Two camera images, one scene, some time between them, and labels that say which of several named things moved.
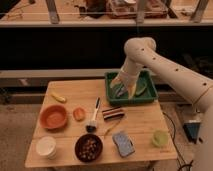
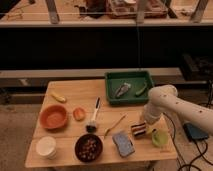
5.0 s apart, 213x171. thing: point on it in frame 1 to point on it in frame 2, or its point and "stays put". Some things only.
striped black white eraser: (113, 113) to (139, 129)
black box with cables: (192, 130) stays put
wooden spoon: (111, 127) stays put
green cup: (160, 138) stays put
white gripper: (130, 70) to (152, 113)
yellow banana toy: (59, 98) stays put
